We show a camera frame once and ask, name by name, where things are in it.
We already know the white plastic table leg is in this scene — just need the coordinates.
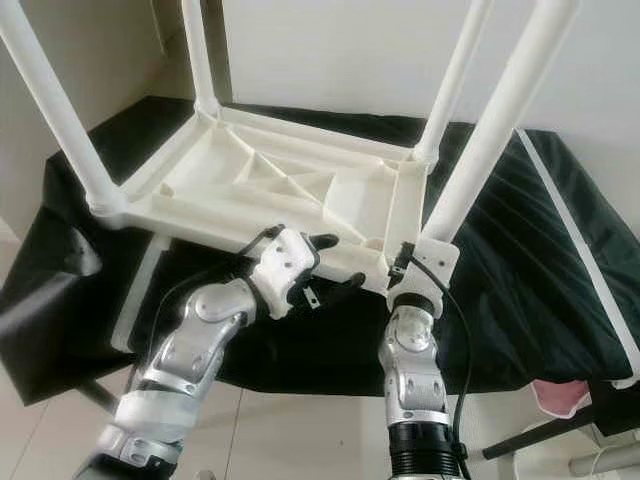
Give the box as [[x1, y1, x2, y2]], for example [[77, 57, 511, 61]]
[[418, 0, 583, 248], [179, 0, 223, 121], [410, 0, 496, 168], [0, 3, 133, 231]]

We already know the pink cloth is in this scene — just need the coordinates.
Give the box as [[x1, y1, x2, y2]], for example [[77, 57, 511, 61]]
[[528, 379, 595, 421]]

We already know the black metal stand leg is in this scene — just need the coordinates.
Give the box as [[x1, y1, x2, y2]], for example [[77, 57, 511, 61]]
[[74, 380, 123, 413], [480, 408, 603, 463]]

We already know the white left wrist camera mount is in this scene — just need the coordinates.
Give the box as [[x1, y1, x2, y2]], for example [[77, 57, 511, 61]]
[[253, 226, 323, 323]]

